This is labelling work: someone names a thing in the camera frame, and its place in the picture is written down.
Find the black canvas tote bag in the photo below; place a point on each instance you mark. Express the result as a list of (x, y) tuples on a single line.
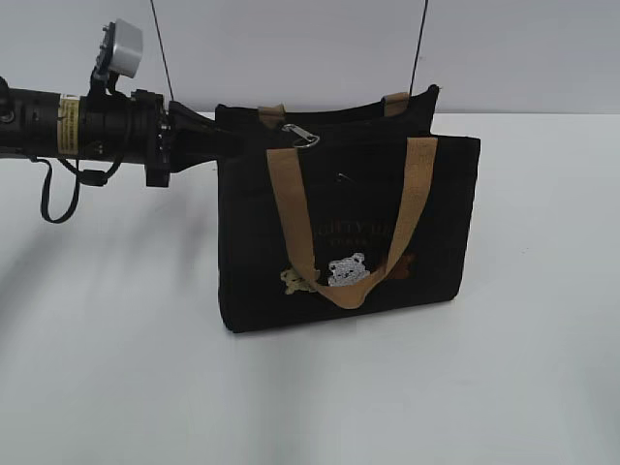
[(375, 217)]

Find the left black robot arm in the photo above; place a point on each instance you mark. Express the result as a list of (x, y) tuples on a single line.
[(102, 126)]

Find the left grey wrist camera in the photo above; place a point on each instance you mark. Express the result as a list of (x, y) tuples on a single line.
[(121, 50)]

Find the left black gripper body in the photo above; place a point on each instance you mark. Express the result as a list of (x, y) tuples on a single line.
[(195, 139)]

